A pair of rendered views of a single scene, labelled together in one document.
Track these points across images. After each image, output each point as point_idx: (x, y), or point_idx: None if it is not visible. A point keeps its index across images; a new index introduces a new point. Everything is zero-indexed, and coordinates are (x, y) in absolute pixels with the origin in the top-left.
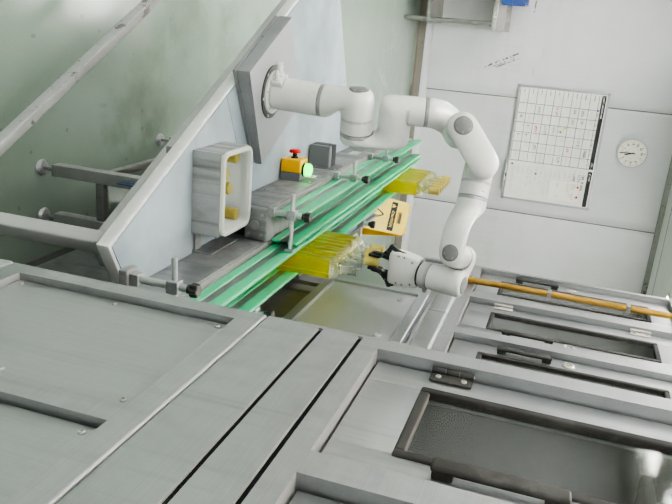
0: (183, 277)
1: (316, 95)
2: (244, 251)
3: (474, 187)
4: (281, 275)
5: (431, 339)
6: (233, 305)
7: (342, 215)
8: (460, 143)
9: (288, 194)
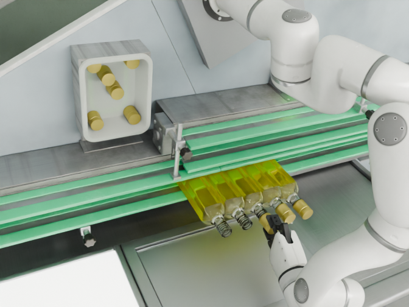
0: (11, 172)
1: (249, 10)
2: (120, 161)
3: (384, 224)
4: (168, 194)
5: None
6: (68, 212)
7: (318, 145)
8: (373, 155)
9: (231, 110)
